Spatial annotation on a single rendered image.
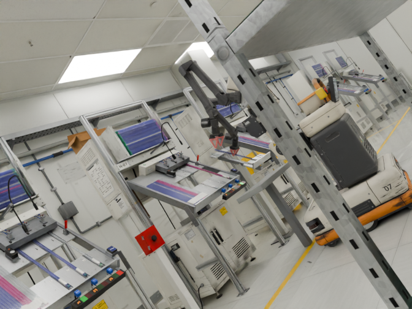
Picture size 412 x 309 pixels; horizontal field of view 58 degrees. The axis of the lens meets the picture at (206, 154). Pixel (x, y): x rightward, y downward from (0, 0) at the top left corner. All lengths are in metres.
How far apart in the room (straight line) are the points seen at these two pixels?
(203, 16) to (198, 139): 3.86
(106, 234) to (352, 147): 3.14
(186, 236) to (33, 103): 2.89
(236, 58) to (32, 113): 4.56
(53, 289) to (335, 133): 1.86
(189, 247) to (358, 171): 1.42
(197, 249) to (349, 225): 2.57
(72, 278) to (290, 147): 1.85
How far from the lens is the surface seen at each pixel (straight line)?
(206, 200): 2.94
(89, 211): 4.67
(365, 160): 2.47
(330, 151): 2.47
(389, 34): 10.20
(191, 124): 4.45
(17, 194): 2.78
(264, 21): 0.56
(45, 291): 2.24
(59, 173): 4.73
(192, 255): 3.07
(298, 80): 7.54
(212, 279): 3.13
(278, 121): 0.57
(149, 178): 3.28
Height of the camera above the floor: 0.77
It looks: 5 degrees up
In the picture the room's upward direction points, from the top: 34 degrees counter-clockwise
